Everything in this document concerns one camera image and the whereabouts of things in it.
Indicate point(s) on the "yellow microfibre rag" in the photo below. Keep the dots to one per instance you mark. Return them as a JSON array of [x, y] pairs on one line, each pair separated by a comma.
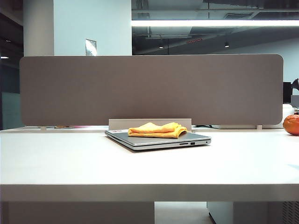
[[156, 130]]

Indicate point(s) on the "silver Dell laptop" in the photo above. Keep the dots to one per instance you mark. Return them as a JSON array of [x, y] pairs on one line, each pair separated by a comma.
[[161, 141]]

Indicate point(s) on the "grey fabric desk divider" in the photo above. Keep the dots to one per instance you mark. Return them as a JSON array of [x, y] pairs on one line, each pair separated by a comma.
[[149, 91]]

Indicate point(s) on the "long ceiling light strip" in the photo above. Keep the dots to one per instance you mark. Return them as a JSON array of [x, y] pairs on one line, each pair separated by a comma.
[[215, 23]]

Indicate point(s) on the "orange fruit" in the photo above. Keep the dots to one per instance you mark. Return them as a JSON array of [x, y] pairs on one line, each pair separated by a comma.
[[292, 124]]

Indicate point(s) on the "framed wall notice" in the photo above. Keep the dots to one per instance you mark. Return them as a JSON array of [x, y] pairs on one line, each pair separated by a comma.
[[90, 47]]

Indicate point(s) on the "white divider mounting bracket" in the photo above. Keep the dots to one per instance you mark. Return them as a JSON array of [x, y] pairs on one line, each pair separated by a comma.
[[259, 127], [43, 128]]

